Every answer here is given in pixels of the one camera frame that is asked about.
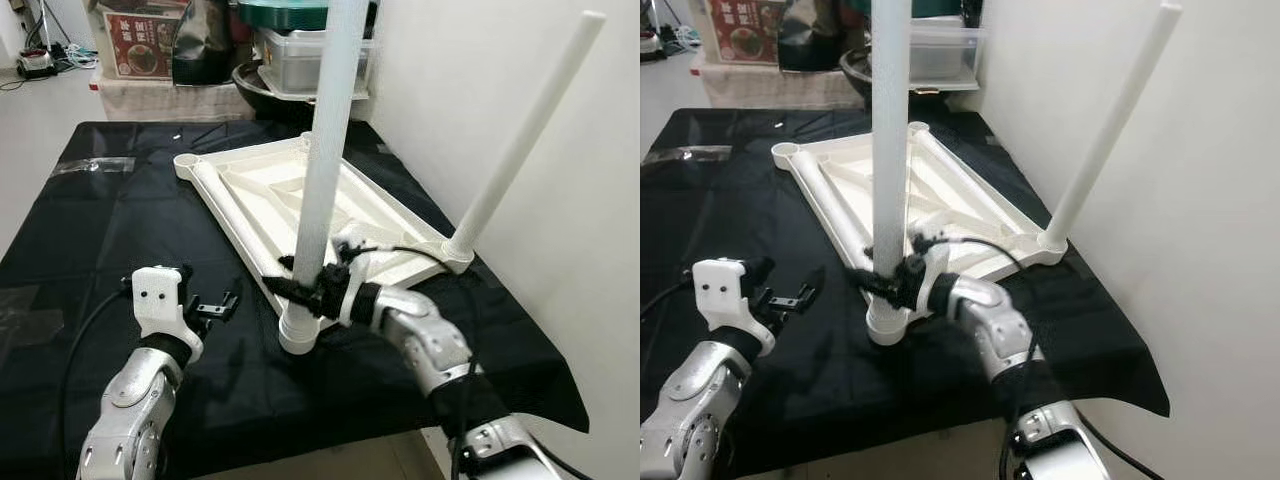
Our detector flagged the black tablecloth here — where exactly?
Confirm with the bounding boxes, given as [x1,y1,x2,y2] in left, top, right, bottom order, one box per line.
[640,108,1171,476]
[0,120,591,480]

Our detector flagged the white plastic table top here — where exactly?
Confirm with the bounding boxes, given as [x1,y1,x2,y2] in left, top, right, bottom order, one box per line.
[772,122,1069,346]
[172,133,476,356]

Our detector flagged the clear tape strip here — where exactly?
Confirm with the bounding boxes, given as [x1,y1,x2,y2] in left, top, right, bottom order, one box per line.
[50,155,137,177]
[0,285,66,349]

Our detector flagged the black metal basin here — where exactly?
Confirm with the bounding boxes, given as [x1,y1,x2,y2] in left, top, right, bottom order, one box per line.
[232,62,321,126]
[840,48,876,106]

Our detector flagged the beige cloth-covered bench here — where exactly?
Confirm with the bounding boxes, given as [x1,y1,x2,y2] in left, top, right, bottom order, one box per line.
[700,62,866,109]
[95,78,256,123]

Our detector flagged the clear plastic storage box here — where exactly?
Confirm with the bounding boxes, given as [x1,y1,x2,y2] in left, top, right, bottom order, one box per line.
[860,18,986,89]
[255,25,373,101]

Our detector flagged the glossy black bag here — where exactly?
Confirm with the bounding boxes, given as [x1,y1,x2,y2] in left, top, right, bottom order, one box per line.
[172,0,241,86]
[778,0,846,71]

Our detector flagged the red food-print box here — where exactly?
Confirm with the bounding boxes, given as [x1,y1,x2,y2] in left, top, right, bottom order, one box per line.
[708,0,786,63]
[103,8,181,79]

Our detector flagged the clear bin with orange lid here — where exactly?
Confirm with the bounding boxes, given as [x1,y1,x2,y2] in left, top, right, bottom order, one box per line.
[88,0,189,83]

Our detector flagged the green pot lid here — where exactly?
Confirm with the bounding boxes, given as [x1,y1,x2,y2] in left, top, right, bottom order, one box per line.
[238,0,376,31]
[845,0,986,17]

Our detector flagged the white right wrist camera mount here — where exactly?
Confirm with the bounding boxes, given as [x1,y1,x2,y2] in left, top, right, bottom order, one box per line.
[330,225,376,326]
[910,225,956,316]

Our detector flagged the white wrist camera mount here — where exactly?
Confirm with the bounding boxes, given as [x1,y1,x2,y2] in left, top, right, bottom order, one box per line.
[330,225,376,326]
[130,265,206,363]
[910,225,956,316]
[692,258,776,358]

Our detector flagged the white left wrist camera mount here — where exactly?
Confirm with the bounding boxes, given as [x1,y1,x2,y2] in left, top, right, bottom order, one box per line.
[130,265,206,363]
[692,258,776,358]

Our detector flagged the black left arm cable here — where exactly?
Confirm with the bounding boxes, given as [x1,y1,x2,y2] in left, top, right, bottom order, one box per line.
[640,280,696,317]
[58,288,136,480]

